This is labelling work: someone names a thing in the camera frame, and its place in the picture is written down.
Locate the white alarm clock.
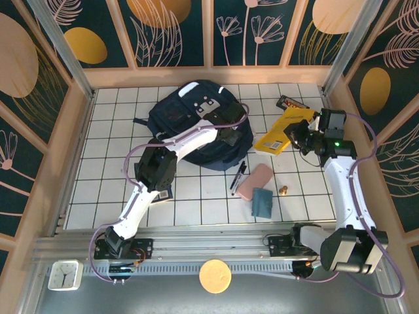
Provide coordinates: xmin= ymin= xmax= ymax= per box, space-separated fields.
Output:
xmin=47 ymin=259 xmax=84 ymax=292

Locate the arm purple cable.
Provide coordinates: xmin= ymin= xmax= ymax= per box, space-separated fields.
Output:
xmin=88 ymin=103 xmax=249 ymax=284
xmin=294 ymin=113 xmax=407 ymax=299

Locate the dark blue book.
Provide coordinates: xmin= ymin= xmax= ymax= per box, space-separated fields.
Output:
xmin=150 ymin=186 xmax=173 ymax=204

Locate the long black pen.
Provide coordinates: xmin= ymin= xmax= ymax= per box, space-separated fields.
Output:
xmin=229 ymin=162 xmax=244 ymax=196

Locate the aluminium frame post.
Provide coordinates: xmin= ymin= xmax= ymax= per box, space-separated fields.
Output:
xmin=321 ymin=0 xmax=384 ymax=96
xmin=27 ymin=0 xmax=96 ymax=99

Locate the black connector with orange wires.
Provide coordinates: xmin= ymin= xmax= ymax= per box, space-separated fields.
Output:
xmin=107 ymin=248 xmax=147 ymax=282
xmin=292 ymin=254 xmax=323 ymax=281

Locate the yellow book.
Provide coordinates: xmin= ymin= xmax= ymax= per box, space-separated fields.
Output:
xmin=253 ymin=107 xmax=317 ymax=157

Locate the round cork disc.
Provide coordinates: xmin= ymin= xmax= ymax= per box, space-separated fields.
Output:
xmin=198 ymin=258 xmax=232 ymax=294

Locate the aluminium mounting rail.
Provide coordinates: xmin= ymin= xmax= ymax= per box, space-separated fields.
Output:
xmin=34 ymin=225 xmax=386 ymax=262

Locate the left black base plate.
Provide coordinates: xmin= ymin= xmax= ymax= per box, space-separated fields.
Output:
xmin=94 ymin=237 xmax=155 ymax=261

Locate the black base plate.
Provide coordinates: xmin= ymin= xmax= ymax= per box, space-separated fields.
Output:
xmin=94 ymin=237 xmax=155 ymax=261
xmin=267 ymin=234 xmax=327 ymax=258

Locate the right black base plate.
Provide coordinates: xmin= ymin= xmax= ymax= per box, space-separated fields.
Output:
xmin=267 ymin=234 xmax=327 ymax=258

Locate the grey slotted cable duct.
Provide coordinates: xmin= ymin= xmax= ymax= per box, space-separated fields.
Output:
xmin=81 ymin=260 xmax=295 ymax=276

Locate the teal notebook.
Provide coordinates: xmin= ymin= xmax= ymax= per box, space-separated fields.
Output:
xmin=251 ymin=186 xmax=274 ymax=219

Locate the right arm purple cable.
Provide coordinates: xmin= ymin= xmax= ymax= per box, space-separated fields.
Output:
xmin=294 ymin=113 xmax=407 ymax=299

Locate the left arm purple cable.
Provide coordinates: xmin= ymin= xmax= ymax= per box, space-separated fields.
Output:
xmin=88 ymin=103 xmax=249 ymax=284

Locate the black battery charger box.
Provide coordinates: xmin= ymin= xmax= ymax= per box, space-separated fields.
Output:
xmin=276 ymin=94 xmax=310 ymax=111

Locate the navy blue backpack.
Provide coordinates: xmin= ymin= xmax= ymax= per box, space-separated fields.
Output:
xmin=133 ymin=79 xmax=255 ymax=171

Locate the pink pencil case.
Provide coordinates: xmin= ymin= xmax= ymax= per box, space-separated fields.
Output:
xmin=236 ymin=162 xmax=274 ymax=201

